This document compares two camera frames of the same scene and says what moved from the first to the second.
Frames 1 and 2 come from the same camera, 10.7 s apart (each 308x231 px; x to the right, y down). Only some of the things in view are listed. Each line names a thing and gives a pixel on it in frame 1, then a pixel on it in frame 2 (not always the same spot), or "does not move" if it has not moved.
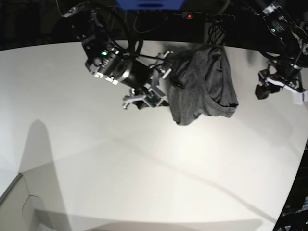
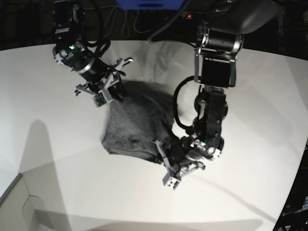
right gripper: x=275 y=76 → x=181 y=157
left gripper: x=145 y=80 → x=102 y=82
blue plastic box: x=149 y=5 does not move
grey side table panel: x=19 y=211 does not move
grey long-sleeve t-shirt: x=200 y=84 → x=144 y=114
